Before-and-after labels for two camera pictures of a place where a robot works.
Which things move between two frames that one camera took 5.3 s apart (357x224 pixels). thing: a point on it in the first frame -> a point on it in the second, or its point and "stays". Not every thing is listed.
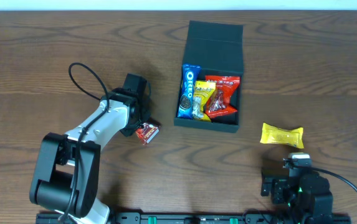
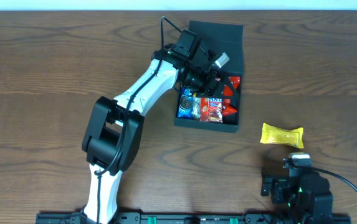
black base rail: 205,218 stays
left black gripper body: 147,116 -> 213,84
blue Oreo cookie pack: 190,73 stays
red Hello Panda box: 147,132 -> 210,109
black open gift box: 218,48 stays
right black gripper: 278,187 stays
